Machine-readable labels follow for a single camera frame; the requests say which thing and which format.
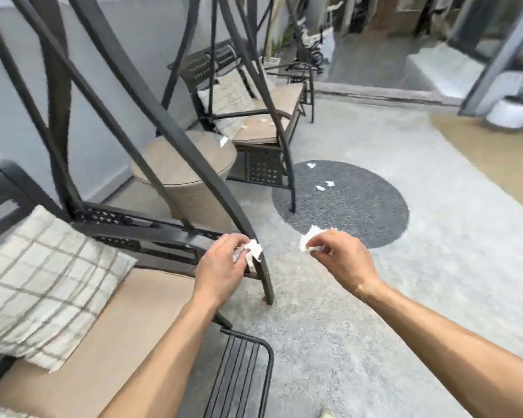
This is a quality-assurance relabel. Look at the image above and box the small torn white paper piece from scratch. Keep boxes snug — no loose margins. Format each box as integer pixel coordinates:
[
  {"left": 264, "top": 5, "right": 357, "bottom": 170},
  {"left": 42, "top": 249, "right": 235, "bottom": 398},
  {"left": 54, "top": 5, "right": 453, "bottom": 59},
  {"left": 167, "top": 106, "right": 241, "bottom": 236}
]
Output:
[{"left": 233, "top": 239, "right": 263, "bottom": 269}]

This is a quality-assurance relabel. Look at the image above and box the person's right forearm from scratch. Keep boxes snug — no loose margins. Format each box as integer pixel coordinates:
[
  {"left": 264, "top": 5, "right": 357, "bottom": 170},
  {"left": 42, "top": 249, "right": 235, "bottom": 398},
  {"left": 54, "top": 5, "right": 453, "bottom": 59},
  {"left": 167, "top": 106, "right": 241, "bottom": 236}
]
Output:
[{"left": 356, "top": 280, "right": 523, "bottom": 418}]

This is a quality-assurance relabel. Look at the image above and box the green potted plant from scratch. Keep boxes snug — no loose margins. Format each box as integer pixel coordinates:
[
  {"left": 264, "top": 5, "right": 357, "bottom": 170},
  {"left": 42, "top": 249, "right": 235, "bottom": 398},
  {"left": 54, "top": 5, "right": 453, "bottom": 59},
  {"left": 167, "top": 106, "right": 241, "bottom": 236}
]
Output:
[{"left": 261, "top": 25, "right": 293, "bottom": 69}]

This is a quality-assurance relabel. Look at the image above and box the beige swing seat cushion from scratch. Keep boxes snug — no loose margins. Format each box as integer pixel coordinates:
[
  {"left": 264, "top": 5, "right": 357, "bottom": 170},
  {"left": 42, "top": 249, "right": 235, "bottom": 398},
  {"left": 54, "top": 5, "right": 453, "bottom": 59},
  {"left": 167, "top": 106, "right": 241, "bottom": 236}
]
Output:
[{"left": 0, "top": 267, "right": 228, "bottom": 418}]

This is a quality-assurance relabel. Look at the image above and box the white plaid bench pillow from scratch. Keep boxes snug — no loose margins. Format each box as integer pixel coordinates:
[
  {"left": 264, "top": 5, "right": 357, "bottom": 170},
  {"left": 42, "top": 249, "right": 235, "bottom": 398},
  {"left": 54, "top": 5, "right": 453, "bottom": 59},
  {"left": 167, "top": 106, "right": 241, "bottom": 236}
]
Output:
[{"left": 198, "top": 71, "right": 259, "bottom": 140}]

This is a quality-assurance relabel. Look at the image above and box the white round planter pot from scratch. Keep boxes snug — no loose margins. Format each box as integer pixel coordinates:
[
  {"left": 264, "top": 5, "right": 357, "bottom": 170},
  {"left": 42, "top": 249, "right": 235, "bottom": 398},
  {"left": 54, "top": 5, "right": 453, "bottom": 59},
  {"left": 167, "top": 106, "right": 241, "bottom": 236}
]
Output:
[{"left": 486, "top": 95, "right": 523, "bottom": 129}]

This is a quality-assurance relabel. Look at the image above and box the large torn white paper piece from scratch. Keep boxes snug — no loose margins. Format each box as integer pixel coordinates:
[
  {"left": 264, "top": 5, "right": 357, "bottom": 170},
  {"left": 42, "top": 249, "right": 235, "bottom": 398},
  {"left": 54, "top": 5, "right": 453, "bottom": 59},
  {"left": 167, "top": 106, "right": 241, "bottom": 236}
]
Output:
[{"left": 299, "top": 225, "right": 337, "bottom": 254}]

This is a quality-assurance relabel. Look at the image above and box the beige bench seat cushion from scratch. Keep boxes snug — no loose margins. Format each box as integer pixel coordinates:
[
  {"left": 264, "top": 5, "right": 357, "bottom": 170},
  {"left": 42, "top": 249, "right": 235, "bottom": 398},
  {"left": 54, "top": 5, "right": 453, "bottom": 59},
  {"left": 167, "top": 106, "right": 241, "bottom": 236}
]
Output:
[{"left": 232, "top": 82, "right": 307, "bottom": 145}]

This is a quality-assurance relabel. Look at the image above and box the white raised step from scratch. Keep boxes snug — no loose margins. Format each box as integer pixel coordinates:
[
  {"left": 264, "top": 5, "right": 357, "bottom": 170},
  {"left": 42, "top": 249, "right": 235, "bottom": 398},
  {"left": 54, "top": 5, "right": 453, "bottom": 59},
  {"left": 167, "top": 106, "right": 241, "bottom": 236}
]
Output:
[{"left": 404, "top": 41, "right": 485, "bottom": 94}]

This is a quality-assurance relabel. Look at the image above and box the person's right hand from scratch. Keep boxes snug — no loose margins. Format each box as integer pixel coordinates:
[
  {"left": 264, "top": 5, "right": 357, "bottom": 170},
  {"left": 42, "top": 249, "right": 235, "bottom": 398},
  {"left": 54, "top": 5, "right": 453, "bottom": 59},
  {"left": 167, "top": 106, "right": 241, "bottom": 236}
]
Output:
[{"left": 309, "top": 229, "right": 382, "bottom": 298}]

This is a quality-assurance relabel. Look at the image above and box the person's left hand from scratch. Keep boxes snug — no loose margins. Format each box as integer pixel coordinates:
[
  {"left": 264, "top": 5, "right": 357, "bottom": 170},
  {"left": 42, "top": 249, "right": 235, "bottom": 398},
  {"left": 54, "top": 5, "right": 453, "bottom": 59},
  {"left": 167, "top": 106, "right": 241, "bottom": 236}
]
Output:
[{"left": 194, "top": 233, "right": 252, "bottom": 308}]

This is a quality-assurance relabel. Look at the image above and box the black metal swing bench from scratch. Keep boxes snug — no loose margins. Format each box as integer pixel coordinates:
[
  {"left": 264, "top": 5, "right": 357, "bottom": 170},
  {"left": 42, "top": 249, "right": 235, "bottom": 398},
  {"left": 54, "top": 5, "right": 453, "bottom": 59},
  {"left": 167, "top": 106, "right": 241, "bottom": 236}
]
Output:
[{"left": 160, "top": 0, "right": 317, "bottom": 214}]

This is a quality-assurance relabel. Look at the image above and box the black wire swing side tray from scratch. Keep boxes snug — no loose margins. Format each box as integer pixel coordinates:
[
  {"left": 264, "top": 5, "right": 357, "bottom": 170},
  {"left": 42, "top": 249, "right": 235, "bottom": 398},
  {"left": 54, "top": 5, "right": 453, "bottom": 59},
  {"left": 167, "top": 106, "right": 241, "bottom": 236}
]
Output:
[{"left": 204, "top": 328, "right": 275, "bottom": 418}]

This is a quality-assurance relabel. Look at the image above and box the round beige wicker side table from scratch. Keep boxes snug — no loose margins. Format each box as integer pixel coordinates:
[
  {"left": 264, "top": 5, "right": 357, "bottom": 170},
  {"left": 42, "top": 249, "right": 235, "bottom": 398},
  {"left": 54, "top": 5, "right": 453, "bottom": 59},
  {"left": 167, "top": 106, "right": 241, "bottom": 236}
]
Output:
[{"left": 129, "top": 130, "right": 239, "bottom": 234}]

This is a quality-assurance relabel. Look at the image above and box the dark grey round rug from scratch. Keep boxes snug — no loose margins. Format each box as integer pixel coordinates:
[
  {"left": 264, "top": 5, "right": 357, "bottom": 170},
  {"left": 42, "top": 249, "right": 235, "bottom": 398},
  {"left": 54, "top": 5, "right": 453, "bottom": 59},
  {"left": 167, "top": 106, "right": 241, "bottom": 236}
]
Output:
[{"left": 272, "top": 159, "right": 410, "bottom": 249}]

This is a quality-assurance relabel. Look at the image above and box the person's left forearm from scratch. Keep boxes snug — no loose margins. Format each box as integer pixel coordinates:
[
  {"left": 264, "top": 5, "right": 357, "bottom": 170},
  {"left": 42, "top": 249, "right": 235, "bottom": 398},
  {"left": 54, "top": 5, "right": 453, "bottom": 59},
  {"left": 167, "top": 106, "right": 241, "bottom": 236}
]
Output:
[{"left": 98, "top": 295, "right": 222, "bottom": 418}]

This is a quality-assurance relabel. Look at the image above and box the black metal swing chair frame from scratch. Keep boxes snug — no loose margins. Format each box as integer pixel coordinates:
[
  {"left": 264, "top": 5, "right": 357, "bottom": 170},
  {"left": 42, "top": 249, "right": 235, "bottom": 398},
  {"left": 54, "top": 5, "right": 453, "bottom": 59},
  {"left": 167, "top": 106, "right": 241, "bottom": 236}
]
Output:
[{"left": 0, "top": 0, "right": 275, "bottom": 306}]

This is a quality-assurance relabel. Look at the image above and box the black bicycle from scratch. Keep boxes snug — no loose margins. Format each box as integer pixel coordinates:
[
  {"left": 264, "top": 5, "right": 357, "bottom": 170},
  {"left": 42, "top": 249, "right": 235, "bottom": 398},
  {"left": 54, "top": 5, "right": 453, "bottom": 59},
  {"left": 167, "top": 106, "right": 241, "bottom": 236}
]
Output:
[{"left": 293, "top": 25, "right": 328, "bottom": 75}]

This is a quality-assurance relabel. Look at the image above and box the white plaid throw pillow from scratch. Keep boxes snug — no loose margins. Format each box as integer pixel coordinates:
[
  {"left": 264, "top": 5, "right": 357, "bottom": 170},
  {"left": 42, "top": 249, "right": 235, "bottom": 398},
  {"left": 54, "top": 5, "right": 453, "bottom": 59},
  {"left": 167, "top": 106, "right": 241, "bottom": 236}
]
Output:
[
  {"left": 0, "top": 398, "right": 28, "bottom": 418},
  {"left": 0, "top": 204, "right": 138, "bottom": 373}
]

